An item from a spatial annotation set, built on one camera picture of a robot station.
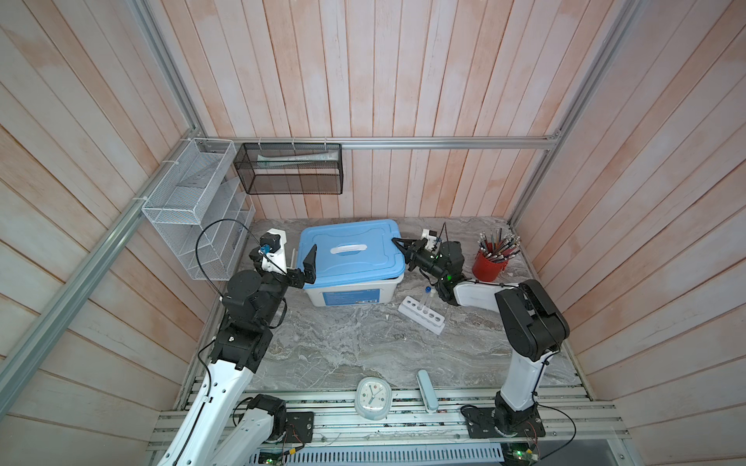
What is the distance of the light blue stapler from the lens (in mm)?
761

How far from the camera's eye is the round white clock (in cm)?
75

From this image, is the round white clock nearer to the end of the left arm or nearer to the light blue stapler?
the light blue stapler

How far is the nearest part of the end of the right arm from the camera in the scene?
2.41 feet

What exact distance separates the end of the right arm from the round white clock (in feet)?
1.01
